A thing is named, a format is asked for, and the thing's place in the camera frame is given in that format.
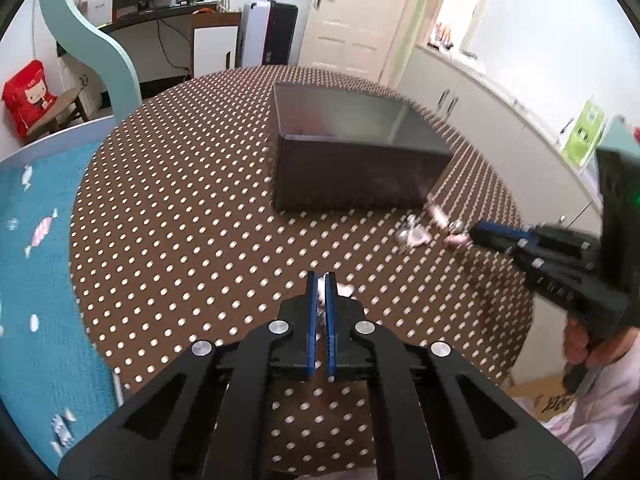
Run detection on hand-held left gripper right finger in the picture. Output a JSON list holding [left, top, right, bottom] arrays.
[[324, 272, 585, 480]]

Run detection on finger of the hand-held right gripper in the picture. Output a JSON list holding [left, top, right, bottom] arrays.
[[470, 223, 603, 256], [471, 238, 626, 336]]

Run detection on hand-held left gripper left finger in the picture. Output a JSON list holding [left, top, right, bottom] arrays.
[[57, 271, 319, 480]]

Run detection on pink cat charm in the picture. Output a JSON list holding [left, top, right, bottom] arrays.
[[316, 282, 357, 326]]

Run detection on pink candy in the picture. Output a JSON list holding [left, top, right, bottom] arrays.
[[424, 191, 473, 248]]

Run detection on silver candy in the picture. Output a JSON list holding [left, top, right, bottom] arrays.
[[395, 215, 432, 251]]

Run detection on metal tin box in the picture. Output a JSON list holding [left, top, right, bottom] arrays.
[[272, 81, 455, 212]]

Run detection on person's right hand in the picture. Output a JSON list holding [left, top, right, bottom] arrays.
[[562, 317, 640, 371]]

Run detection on green packet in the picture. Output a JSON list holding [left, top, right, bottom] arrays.
[[560, 99, 607, 167]]

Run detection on white sideboard cabinet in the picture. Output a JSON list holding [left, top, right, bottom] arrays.
[[395, 42, 606, 386]]

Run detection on cardboard box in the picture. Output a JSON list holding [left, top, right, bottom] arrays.
[[502, 377, 576, 421]]

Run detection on round polka-dot table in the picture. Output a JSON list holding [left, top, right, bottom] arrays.
[[70, 65, 535, 480]]

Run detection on sheer green curtain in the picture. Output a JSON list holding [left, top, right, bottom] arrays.
[[385, 0, 481, 86]]

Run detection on cream panel door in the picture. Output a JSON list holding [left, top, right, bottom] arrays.
[[297, 0, 436, 83]]

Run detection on blue candy print bed mat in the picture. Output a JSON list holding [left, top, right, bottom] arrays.
[[0, 140, 123, 461]]

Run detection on white under-desk cabinet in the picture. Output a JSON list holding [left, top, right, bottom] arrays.
[[191, 12, 242, 78]]

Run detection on dark suitcase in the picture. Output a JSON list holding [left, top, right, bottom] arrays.
[[262, 1, 299, 67]]

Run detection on white suitcase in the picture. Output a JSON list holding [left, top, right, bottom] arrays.
[[237, 1, 273, 68]]

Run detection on wooden chair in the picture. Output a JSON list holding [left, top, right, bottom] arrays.
[[25, 86, 91, 143]]

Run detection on dark desk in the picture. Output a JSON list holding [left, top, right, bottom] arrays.
[[55, 2, 243, 76]]

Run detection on red cushion on stool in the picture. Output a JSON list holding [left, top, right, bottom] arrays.
[[1, 60, 58, 140]]

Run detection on teal bed frame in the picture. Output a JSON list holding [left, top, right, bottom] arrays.
[[0, 0, 143, 166]]

